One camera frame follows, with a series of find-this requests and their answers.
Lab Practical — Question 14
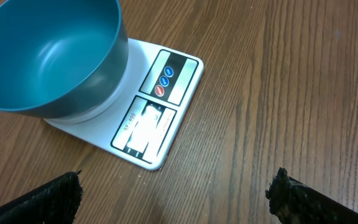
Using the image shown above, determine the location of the white digital kitchen scale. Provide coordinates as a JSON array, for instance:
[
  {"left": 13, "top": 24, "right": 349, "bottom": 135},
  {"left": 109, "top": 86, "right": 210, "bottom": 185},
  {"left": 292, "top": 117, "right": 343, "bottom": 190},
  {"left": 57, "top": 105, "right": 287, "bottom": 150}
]
[{"left": 47, "top": 39, "right": 204, "bottom": 170}]

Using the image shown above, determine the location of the teal plastic bowl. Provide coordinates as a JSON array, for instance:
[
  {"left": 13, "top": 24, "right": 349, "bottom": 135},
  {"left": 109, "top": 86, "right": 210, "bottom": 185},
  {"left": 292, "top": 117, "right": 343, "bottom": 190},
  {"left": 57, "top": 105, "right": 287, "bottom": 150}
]
[{"left": 0, "top": 0, "right": 129, "bottom": 118}]

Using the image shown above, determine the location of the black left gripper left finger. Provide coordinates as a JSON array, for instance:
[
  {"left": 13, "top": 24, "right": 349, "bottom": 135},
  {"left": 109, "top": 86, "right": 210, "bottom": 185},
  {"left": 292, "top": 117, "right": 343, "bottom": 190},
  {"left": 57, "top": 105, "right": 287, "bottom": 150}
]
[{"left": 0, "top": 171, "right": 83, "bottom": 224}]

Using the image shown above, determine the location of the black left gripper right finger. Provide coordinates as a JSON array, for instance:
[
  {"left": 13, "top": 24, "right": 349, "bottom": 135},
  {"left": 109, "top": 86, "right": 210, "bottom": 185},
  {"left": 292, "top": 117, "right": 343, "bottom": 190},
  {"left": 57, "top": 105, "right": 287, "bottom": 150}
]
[{"left": 265, "top": 167, "right": 358, "bottom": 224}]

